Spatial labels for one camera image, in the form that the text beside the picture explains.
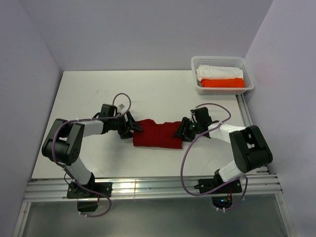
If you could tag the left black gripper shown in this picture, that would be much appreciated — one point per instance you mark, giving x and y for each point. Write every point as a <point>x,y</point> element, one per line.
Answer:
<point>125,133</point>

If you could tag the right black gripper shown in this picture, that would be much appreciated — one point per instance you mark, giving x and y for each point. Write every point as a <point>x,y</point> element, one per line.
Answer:
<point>185,122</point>

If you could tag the dark red t-shirt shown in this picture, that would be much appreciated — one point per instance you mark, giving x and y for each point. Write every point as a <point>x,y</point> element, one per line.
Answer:
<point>157,135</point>

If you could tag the white plastic basket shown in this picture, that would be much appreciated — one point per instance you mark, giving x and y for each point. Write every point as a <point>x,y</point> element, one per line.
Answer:
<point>222,61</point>

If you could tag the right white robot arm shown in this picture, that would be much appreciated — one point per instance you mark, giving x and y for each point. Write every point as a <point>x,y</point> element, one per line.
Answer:
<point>249,147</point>

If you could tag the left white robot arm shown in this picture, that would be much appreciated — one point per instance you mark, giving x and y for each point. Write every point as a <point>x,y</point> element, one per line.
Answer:
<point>64,140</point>

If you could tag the rolled white t-shirt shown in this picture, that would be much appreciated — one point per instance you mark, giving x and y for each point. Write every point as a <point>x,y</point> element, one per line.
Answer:
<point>217,72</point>

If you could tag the rolled orange t-shirt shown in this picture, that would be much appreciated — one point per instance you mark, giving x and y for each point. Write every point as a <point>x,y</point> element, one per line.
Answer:
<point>223,83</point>

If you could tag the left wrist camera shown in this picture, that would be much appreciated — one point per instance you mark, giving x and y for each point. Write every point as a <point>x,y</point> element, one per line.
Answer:
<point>109,112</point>

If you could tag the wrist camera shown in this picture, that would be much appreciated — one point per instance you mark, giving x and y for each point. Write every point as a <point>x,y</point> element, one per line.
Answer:
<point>109,112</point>
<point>201,116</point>

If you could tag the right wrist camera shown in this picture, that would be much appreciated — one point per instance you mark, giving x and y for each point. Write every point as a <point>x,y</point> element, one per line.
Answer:
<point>201,116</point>

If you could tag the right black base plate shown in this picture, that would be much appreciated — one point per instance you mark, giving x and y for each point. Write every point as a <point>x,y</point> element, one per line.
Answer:
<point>207,184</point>

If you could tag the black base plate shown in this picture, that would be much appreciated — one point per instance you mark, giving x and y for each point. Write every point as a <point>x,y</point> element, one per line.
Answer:
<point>207,184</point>
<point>75,192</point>

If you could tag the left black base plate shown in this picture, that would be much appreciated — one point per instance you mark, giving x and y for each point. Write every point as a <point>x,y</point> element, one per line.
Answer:
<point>75,192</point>

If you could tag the aluminium rail frame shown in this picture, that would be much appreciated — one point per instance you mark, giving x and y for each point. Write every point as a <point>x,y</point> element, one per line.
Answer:
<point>158,207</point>

